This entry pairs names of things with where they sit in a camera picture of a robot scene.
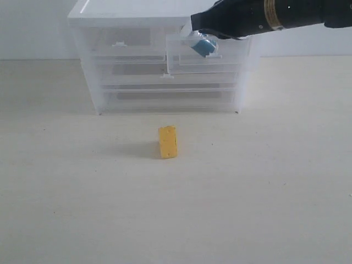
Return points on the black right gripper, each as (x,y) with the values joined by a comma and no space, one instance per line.
(242,19)

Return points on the white bottle blue label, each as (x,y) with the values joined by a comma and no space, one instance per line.
(197,41)

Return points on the yellow sponge block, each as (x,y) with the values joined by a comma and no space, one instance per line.
(168,142)

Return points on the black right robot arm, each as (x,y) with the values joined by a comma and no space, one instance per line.
(288,14)

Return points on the white plastic drawer cabinet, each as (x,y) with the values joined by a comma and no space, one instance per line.
(170,15)

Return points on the clear wide bottom drawer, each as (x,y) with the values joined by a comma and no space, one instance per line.
(223,99)

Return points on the clear wide drawer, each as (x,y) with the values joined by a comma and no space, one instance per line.
(223,99)
(156,74)

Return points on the clear wide middle drawer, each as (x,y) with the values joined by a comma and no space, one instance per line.
(156,74)

